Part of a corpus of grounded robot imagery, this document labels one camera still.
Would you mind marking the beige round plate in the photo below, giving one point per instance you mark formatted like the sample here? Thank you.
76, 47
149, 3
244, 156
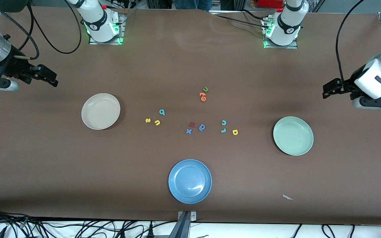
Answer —
101, 111

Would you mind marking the metal table clamp bracket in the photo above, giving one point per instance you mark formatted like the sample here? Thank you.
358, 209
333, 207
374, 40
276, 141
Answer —
185, 218

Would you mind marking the green round plate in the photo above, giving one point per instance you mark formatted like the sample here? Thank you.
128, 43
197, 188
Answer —
293, 136

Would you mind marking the red box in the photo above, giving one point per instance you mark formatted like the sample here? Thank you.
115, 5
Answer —
270, 3

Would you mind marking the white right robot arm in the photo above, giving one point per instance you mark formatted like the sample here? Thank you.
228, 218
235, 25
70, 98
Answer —
99, 24

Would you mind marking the blue round plate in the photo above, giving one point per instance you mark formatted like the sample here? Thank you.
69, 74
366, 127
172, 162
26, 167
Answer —
190, 181

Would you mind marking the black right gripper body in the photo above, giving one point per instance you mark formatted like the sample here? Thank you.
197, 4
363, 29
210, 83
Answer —
16, 65

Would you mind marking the teal foam letter b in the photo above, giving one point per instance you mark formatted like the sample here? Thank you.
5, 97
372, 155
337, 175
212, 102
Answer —
160, 111

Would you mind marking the brown table cover mat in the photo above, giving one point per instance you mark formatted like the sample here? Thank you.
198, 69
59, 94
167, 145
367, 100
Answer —
190, 66

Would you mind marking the orange foam letter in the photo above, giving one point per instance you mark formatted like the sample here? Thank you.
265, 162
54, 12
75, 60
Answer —
200, 96

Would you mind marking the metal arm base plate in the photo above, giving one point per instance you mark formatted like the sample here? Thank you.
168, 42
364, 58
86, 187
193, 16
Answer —
123, 29
293, 46

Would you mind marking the person in blue jeans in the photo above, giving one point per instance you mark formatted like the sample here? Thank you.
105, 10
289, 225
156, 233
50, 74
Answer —
192, 4

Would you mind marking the white paper scrap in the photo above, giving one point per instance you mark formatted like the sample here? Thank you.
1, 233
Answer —
287, 197

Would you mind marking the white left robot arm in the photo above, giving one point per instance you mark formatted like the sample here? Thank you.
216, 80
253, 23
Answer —
286, 26

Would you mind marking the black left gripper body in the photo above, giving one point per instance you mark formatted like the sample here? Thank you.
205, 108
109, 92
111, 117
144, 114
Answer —
348, 85

